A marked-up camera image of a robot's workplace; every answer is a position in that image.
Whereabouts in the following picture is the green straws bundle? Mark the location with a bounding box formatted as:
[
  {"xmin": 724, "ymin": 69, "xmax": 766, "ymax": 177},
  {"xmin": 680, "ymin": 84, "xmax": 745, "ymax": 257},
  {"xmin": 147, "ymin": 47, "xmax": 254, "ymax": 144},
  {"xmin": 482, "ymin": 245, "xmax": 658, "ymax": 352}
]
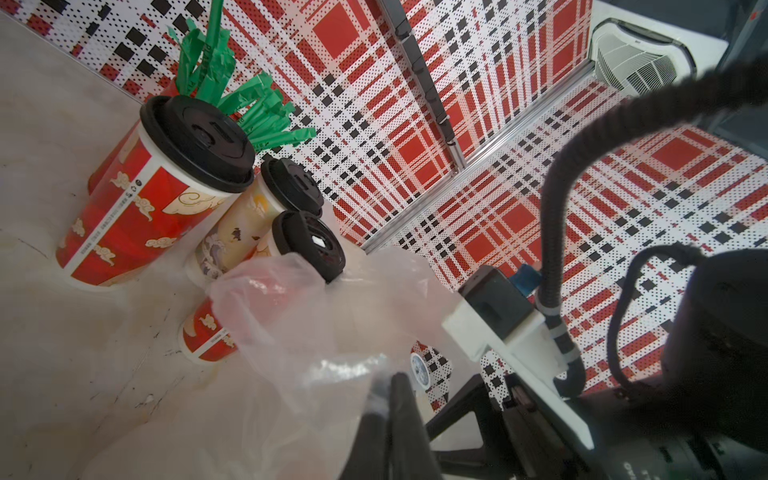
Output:
[{"xmin": 166, "ymin": 0, "xmax": 318, "ymax": 154}]

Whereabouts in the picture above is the white alarm clock right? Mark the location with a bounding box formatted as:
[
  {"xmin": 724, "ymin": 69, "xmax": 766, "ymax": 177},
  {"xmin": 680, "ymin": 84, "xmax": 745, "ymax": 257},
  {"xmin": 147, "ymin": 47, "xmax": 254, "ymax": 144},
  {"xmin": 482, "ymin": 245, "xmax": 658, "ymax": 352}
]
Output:
[{"xmin": 410, "ymin": 352, "xmax": 431, "ymax": 391}]

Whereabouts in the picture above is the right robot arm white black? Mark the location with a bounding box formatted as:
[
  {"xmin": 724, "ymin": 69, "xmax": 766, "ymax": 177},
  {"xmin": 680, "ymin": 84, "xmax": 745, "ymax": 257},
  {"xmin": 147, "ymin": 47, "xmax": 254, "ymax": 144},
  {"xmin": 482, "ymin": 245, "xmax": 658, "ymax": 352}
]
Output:
[{"xmin": 427, "ymin": 246, "xmax": 767, "ymax": 479}]

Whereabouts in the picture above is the red straw holder cup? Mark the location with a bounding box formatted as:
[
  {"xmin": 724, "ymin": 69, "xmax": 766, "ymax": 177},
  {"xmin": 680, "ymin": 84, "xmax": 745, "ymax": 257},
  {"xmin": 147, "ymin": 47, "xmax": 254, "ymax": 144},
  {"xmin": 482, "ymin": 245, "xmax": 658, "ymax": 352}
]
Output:
[{"xmin": 86, "ymin": 80, "xmax": 181, "ymax": 196}]

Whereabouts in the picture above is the black hook rail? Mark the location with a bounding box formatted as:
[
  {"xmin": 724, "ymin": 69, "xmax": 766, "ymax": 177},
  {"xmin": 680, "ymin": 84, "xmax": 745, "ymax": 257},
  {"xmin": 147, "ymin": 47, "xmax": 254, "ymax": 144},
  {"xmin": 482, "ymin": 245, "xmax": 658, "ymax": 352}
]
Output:
[{"xmin": 377, "ymin": 0, "xmax": 467, "ymax": 171}]

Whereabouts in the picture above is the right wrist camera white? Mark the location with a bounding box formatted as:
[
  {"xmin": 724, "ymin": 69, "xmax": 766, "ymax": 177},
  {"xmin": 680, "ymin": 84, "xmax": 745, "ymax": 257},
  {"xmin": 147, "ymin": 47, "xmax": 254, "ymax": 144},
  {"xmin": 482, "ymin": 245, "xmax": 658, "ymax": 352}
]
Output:
[{"xmin": 442, "ymin": 265, "xmax": 581, "ymax": 363}]

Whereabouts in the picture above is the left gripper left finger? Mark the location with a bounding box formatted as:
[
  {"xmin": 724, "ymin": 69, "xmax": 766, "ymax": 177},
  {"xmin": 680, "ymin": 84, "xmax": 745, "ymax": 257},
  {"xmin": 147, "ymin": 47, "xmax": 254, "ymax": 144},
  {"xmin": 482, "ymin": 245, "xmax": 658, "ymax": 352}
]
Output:
[{"xmin": 339, "ymin": 375, "xmax": 390, "ymax": 479}]

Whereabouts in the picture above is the clear plastic carrier bag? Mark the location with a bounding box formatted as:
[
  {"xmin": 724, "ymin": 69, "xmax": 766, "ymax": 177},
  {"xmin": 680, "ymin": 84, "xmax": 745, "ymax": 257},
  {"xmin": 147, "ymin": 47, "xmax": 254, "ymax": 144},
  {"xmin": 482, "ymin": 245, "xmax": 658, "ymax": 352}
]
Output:
[{"xmin": 83, "ymin": 248, "xmax": 479, "ymax": 479}]

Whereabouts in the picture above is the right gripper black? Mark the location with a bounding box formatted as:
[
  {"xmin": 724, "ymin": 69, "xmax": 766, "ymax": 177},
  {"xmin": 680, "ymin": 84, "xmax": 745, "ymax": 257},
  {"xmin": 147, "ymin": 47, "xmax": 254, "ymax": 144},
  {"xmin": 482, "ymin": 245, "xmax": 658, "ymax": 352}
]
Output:
[{"xmin": 426, "ymin": 374, "xmax": 600, "ymax": 479}]

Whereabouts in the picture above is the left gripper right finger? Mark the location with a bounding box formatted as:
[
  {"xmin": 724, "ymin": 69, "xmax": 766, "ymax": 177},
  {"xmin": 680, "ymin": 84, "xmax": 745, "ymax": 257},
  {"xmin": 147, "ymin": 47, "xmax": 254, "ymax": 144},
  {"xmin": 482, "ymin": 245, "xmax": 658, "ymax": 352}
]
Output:
[{"xmin": 390, "ymin": 372, "xmax": 442, "ymax": 479}]

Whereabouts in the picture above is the black lid red cup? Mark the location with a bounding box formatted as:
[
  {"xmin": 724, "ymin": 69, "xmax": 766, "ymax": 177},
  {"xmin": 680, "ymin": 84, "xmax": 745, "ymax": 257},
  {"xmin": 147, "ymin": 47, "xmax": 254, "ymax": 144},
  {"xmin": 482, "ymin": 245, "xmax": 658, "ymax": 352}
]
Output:
[
  {"xmin": 56, "ymin": 95, "xmax": 255, "ymax": 288},
  {"xmin": 178, "ymin": 212, "xmax": 346, "ymax": 364}
]

